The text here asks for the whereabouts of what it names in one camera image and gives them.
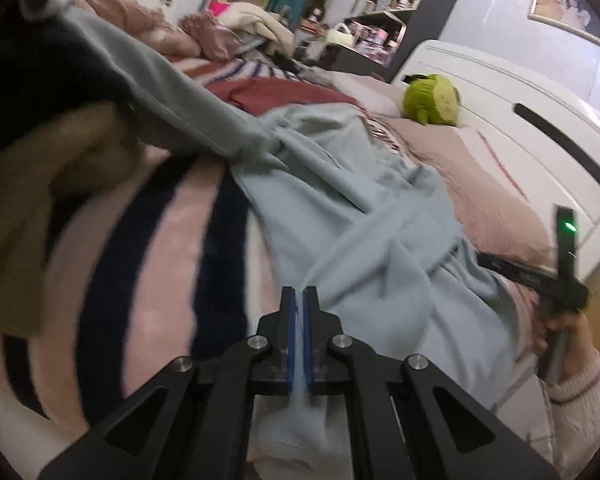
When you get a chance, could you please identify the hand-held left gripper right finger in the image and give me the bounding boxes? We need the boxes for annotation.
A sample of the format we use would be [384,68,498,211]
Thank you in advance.
[302,286,562,480]

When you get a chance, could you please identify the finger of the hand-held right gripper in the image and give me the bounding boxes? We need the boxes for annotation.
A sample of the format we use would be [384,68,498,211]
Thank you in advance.
[476,253,535,287]

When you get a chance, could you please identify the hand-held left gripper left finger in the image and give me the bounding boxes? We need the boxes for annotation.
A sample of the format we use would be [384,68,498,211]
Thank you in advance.
[37,286,298,480]

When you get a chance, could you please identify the light blue garment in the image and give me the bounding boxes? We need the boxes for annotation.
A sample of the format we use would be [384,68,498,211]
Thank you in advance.
[229,104,527,467]

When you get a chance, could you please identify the pile of pink clothes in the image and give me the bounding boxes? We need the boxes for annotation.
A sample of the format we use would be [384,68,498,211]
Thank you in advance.
[69,0,203,57]

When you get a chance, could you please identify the person's right hand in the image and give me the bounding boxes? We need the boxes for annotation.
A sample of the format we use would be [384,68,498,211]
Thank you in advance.
[534,308,600,385]

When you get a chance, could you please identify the pink pillow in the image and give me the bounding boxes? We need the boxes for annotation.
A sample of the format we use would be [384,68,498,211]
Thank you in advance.
[375,114,556,263]

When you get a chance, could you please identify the pink navy striped blanket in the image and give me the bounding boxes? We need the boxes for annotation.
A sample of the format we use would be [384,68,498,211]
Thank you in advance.
[0,147,286,436]

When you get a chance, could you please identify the white headboard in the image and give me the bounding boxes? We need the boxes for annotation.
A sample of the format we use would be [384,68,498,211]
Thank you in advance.
[390,39,600,283]

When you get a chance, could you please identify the green plush toy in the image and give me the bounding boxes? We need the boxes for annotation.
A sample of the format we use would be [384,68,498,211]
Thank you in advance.
[401,73,462,127]

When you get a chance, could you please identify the white pillow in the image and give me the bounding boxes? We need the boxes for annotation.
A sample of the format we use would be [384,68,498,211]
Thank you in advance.
[324,70,407,117]

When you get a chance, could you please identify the maroon cloth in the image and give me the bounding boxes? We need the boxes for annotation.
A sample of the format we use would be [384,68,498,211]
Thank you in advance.
[205,76,367,117]

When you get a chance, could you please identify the grey cloth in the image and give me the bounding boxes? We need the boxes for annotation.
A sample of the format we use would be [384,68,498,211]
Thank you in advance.
[55,9,288,171]

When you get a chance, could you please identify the red blue striped cloth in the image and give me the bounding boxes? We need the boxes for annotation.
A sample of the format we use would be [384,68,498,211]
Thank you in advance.
[169,54,303,87]

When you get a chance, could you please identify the dark shelf unit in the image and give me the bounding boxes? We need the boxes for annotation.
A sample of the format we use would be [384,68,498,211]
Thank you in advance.
[300,0,470,70]

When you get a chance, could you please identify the beige cloth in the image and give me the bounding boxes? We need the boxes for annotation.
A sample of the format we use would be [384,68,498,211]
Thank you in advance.
[0,102,147,338]

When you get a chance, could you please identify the pink satin cloth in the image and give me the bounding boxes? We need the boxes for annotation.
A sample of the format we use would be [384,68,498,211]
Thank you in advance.
[179,12,247,62]

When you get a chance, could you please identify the cream cloth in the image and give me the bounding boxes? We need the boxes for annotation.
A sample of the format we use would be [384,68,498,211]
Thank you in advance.
[215,1,297,57]

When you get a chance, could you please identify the dark navy cloth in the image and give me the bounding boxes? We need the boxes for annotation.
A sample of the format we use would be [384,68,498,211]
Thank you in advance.
[0,0,148,171]

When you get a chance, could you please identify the framed wall picture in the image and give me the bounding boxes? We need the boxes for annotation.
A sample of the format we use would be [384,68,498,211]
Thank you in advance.
[527,0,600,49]

